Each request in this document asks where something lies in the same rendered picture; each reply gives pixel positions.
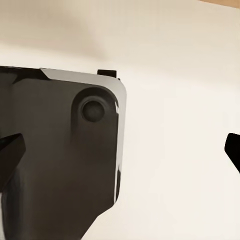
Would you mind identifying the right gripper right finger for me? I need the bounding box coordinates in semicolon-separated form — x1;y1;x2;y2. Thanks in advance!
224;133;240;173

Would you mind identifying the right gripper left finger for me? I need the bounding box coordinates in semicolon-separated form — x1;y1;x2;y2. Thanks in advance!
0;133;26;193

